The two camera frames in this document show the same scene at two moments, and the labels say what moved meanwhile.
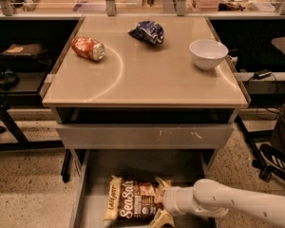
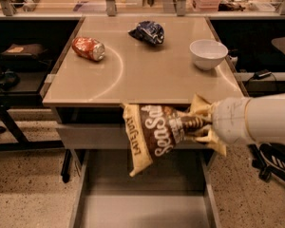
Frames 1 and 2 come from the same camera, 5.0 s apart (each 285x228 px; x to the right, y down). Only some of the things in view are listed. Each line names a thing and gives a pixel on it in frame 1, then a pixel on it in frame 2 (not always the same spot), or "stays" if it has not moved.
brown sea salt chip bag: x=133 y=199 -> x=150 y=130
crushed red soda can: x=88 y=47 stays
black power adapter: x=261 y=73 stays
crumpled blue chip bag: x=149 y=31 stays
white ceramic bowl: x=207 y=54 stays
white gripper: x=171 y=200 -> x=230 y=120
